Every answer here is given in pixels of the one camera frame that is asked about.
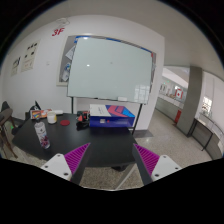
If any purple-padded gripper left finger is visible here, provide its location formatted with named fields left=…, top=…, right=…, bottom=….
left=42, top=143, right=90, bottom=181

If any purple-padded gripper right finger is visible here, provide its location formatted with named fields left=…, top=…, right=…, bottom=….
left=132, top=144, right=181, bottom=182

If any clear plastic water bottle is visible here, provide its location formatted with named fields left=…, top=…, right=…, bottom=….
left=34, top=118, right=50, bottom=149

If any red round coaster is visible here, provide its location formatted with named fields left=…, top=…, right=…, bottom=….
left=60, top=120, right=70, bottom=126

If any black round table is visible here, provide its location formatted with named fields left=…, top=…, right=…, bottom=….
left=12, top=113, right=136, bottom=167

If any black red tool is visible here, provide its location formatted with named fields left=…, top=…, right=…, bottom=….
left=76, top=111, right=90, bottom=130

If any white cup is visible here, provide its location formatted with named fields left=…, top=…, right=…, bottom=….
left=47, top=111, right=57, bottom=124

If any colourful booklet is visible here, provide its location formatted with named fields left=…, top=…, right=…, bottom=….
left=30, top=109, right=50, bottom=119

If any blue and white box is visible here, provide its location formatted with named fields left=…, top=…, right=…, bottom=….
left=90, top=104, right=135, bottom=127

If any black bag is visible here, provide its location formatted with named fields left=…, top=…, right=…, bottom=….
left=11, top=101, right=41, bottom=136

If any brown wooden chair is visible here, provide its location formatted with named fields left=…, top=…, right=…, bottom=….
left=0, top=100, right=18, bottom=160

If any white whiteboard on stand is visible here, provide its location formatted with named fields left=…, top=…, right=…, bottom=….
left=67, top=36, right=153, bottom=130

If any grey notice board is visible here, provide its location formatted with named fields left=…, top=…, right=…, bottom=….
left=57, top=35, right=156, bottom=86

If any wall poster left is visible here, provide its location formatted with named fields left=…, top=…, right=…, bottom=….
left=11, top=57, right=21, bottom=76

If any wall poster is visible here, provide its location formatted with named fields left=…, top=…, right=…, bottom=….
left=21, top=41, right=39, bottom=72
left=11, top=57, right=21, bottom=76

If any wall poster right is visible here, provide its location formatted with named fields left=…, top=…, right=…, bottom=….
left=21, top=41, right=39, bottom=72

